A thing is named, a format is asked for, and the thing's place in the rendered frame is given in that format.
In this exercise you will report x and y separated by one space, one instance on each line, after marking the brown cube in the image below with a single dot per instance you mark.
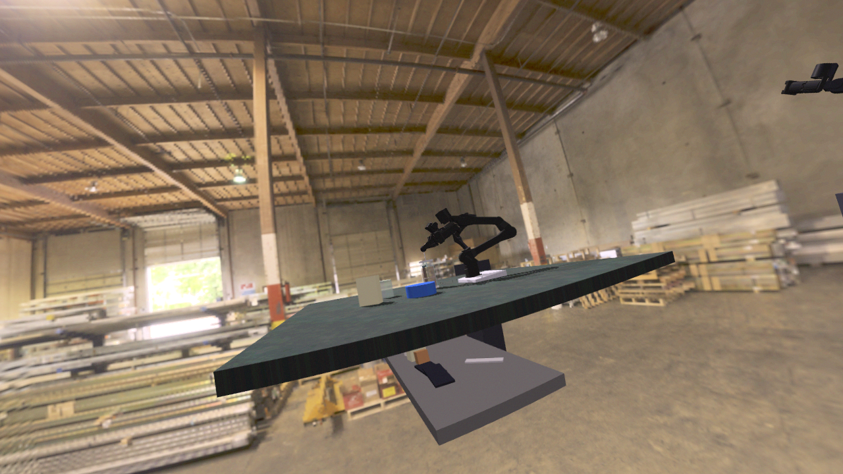
421 356

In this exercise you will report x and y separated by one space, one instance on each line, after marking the cream rectangular block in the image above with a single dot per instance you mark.
369 290
410 354

